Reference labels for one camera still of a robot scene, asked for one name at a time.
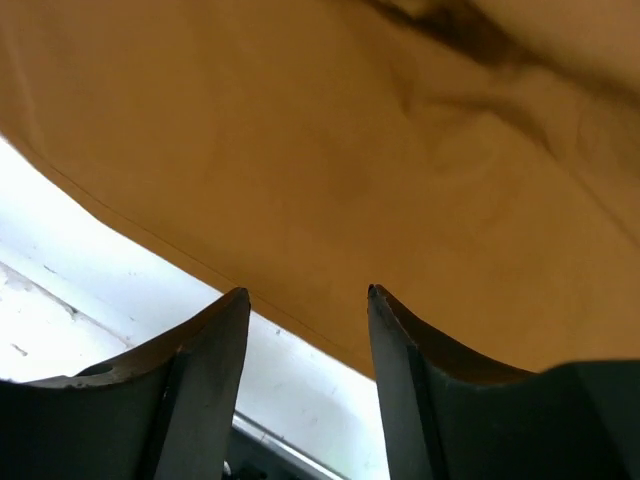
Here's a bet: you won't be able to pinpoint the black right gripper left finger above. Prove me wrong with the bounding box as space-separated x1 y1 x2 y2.
1 288 251 479

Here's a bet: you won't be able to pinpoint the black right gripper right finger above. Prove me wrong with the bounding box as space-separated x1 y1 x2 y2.
367 285 639 479

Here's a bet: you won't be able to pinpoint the brown trousers with striped trim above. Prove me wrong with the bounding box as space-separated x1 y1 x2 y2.
1 1 639 373

